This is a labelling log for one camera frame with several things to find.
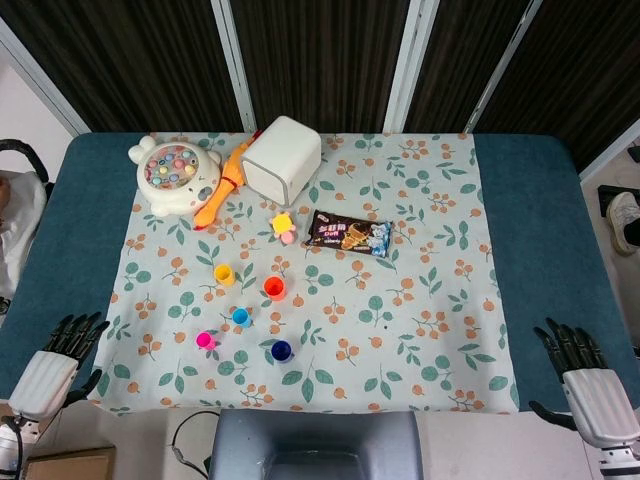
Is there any dark chocolate snack package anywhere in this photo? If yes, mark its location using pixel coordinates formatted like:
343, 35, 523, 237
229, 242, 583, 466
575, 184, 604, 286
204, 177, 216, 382
303, 208, 396, 259

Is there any white cloth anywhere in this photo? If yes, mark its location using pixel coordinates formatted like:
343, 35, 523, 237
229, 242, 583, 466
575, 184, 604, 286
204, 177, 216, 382
0, 169, 49, 301

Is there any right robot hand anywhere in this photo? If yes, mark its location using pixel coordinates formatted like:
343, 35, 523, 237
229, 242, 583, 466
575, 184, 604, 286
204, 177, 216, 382
528, 317, 640, 459

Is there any dark blue plastic cup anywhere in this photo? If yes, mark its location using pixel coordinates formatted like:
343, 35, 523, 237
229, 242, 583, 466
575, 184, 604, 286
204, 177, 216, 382
270, 339, 295, 365

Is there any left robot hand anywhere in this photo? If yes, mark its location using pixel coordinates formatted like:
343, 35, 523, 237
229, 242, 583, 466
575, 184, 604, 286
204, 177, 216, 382
8, 310, 110, 421

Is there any small yellow pink toy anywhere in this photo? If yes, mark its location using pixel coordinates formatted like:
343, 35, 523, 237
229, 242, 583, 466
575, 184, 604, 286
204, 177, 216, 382
269, 211, 300, 245

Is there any black chair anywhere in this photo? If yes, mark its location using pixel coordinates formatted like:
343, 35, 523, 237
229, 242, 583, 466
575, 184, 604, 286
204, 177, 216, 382
0, 139, 55, 201

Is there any orange rubber chicken toy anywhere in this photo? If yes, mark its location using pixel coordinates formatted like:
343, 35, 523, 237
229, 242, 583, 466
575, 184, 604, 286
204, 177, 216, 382
192, 129, 264, 232

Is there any white fishing game toy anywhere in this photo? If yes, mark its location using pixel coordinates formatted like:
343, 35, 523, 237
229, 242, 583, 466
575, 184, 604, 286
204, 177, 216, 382
127, 134, 223, 218

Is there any floral print tablecloth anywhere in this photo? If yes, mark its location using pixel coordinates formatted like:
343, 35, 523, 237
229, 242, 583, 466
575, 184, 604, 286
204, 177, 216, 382
87, 130, 521, 416

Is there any dark folding screen panel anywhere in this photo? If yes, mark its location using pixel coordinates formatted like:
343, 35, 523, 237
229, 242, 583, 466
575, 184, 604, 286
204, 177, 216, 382
404, 0, 536, 134
227, 0, 416, 134
0, 0, 256, 136
469, 0, 640, 174

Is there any white cube appliance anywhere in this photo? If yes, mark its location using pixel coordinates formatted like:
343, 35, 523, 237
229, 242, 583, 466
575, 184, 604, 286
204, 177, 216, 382
240, 115, 323, 207

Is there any black floor cable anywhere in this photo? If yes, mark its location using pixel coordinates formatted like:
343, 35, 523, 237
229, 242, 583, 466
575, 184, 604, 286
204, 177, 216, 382
169, 410, 221, 480

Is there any orange plastic cup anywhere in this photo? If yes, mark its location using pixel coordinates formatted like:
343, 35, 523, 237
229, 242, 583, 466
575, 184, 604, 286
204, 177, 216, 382
262, 276, 287, 302

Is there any white sneaker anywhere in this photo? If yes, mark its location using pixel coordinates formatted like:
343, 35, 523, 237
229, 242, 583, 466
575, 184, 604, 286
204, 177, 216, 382
605, 191, 640, 257

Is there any teal table cover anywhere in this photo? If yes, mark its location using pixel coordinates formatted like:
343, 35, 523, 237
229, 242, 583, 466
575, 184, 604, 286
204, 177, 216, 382
0, 132, 629, 404

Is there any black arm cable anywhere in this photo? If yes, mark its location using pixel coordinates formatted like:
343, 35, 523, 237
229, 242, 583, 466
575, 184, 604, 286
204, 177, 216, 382
7, 413, 26, 480

